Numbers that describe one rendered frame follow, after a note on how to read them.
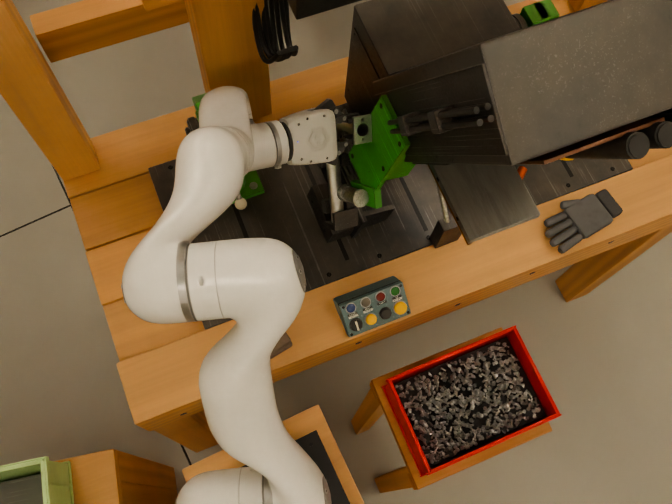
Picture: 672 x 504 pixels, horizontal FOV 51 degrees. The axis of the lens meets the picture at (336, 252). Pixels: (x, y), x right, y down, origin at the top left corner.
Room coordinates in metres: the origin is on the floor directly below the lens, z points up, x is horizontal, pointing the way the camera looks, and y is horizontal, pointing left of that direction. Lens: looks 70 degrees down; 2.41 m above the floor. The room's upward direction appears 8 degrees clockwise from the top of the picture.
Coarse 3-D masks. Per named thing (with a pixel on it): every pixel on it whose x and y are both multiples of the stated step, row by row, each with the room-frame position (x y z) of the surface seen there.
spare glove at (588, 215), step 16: (608, 192) 0.79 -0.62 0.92; (576, 208) 0.74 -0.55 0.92; (592, 208) 0.74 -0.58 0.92; (608, 208) 0.75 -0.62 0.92; (544, 224) 0.69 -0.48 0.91; (560, 224) 0.69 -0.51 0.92; (576, 224) 0.70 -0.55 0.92; (592, 224) 0.70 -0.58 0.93; (608, 224) 0.71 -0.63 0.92; (560, 240) 0.65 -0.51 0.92; (576, 240) 0.66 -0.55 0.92
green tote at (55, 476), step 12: (0, 468) -0.01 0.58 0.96; (12, 468) 0.00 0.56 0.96; (24, 468) 0.00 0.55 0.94; (36, 468) 0.00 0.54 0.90; (48, 468) 0.00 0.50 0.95; (60, 468) 0.01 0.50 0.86; (0, 480) -0.03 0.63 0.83; (48, 480) -0.02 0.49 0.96; (60, 480) -0.01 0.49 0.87; (48, 492) -0.04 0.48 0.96; (60, 492) -0.04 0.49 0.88; (72, 492) -0.04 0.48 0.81
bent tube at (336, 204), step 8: (352, 120) 0.71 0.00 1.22; (360, 120) 0.71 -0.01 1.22; (368, 120) 0.72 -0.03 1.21; (336, 128) 0.74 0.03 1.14; (344, 128) 0.72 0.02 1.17; (352, 128) 0.70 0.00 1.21; (360, 128) 0.72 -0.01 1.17; (368, 128) 0.71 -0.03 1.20; (360, 136) 0.69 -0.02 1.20; (368, 136) 0.70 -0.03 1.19; (328, 168) 0.69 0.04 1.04; (336, 168) 0.69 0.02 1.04; (328, 176) 0.68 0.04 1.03; (336, 176) 0.68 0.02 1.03; (328, 184) 0.67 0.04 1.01; (336, 184) 0.67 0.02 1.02; (336, 192) 0.65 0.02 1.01; (336, 200) 0.64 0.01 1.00; (336, 208) 0.62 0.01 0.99
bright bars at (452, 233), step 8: (440, 192) 0.66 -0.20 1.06; (440, 200) 0.65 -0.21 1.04; (448, 216) 0.63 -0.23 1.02; (440, 224) 0.61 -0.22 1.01; (448, 224) 0.61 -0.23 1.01; (456, 224) 0.62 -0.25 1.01; (432, 232) 0.62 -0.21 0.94; (440, 232) 0.60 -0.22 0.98; (448, 232) 0.60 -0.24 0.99; (456, 232) 0.62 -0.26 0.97; (432, 240) 0.61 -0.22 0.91; (440, 240) 0.60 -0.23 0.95; (448, 240) 0.61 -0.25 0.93; (456, 240) 0.62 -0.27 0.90
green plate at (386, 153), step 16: (384, 96) 0.74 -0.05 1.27; (384, 112) 0.71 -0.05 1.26; (384, 128) 0.69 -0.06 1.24; (368, 144) 0.70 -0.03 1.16; (384, 144) 0.67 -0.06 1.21; (400, 144) 0.65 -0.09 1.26; (352, 160) 0.70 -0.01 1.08; (368, 160) 0.67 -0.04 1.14; (384, 160) 0.65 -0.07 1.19; (400, 160) 0.66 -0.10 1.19; (368, 176) 0.65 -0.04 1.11; (384, 176) 0.63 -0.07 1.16; (400, 176) 0.66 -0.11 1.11
